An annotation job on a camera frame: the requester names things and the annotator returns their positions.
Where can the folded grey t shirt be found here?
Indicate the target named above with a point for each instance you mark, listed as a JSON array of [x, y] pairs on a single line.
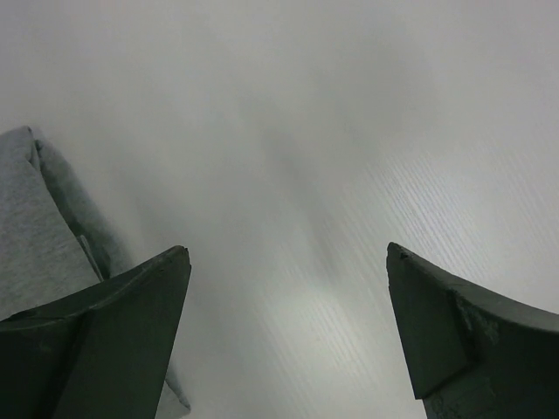
[[53, 243]]

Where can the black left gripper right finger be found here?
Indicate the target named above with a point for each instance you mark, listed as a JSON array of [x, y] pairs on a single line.
[[471, 352]]

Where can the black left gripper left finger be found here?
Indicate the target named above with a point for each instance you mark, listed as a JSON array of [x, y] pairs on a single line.
[[102, 352]]

